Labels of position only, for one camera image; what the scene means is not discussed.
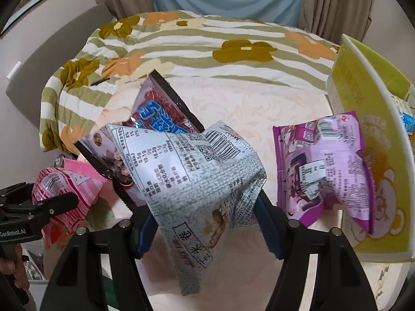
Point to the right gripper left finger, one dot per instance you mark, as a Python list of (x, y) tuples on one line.
[(98, 270)]

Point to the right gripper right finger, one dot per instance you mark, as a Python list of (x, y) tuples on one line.
[(340, 281)]

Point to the grey rice roll bag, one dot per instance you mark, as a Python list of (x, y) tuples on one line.
[(226, 176)]

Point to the cream blue snack bag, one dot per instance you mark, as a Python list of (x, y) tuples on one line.
[(405, 107)]

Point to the left human hand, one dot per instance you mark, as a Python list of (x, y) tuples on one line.
[(16, 268)]

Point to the pink striped snack bag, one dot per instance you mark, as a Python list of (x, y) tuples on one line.
[(74, 176)]

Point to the purple snack bag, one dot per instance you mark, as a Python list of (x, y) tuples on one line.
[(320, 166)]

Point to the grey bed headboard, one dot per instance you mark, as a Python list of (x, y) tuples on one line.
[(25, 88)]

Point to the dark anime snack bag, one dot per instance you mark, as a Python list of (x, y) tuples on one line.
[(137, 155)]

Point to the green cardboard box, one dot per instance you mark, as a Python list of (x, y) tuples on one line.
[(365, 82)]

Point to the floral striped blanket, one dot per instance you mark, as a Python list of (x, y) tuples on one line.
[(175, 44)]

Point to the beige right curtain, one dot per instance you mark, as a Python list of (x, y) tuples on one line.
[(330, 19)]

